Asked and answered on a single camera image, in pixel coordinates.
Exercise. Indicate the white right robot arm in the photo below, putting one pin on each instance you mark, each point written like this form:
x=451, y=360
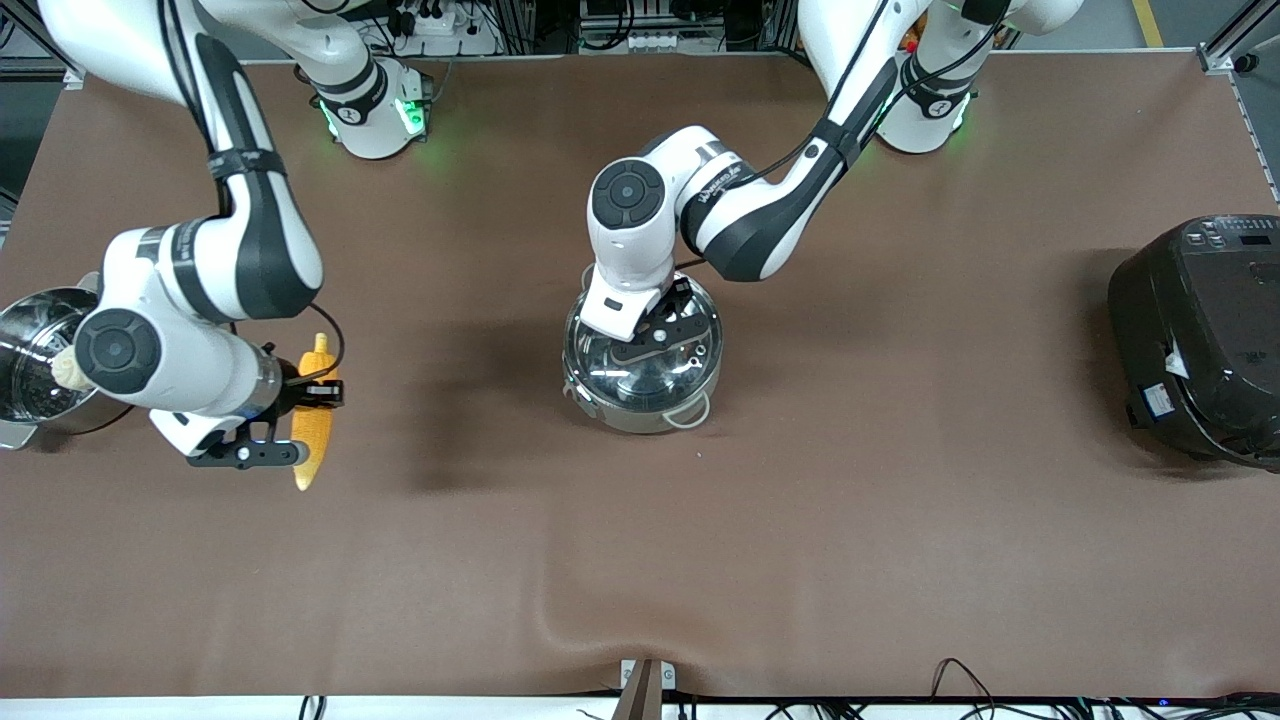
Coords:
x=250, y=230

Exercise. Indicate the yellow corn cob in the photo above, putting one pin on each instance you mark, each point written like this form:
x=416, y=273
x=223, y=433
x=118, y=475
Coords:
x=318, y=435

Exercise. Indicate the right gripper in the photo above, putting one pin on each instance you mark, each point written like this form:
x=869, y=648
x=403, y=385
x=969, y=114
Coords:
x=291, y=397

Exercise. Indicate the brown table mat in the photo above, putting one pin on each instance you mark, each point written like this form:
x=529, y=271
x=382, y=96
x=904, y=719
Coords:
x=640, y=560

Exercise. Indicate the white steamed bun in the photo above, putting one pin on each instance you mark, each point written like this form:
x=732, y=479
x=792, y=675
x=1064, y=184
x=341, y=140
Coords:
x=66, y=372

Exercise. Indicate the steel cooking pot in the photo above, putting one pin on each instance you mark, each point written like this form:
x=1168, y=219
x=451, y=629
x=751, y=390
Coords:
x=630, y=420

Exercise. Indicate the steel steamer pot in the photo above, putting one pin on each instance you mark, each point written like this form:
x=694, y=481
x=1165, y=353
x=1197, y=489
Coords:
x=25, y=350

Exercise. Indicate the white power strip with plugs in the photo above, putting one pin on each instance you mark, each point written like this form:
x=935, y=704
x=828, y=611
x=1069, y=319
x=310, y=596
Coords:
x=440, y=25

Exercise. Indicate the metal mat clamp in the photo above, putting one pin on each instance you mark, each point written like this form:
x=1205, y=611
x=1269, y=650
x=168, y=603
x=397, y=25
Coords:
x=648, y=680

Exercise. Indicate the white socket strip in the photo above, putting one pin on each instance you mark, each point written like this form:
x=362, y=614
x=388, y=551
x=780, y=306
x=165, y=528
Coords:
x=630, y=42

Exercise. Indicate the aluminium frame rail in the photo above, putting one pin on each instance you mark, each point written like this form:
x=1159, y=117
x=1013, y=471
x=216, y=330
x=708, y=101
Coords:
x=1240, y=40
x=20, y=40

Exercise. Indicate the black rice cooker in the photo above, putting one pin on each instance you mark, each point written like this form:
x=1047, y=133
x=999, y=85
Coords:
x=1200, y=350

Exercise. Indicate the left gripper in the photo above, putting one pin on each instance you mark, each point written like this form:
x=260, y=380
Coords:
x=681, y=294

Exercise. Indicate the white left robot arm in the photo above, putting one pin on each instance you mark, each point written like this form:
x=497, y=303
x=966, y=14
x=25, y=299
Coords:
x=760, y=220

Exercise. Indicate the glass pot lid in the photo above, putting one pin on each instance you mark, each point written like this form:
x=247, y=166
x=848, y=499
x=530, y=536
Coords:
x=650, y=385

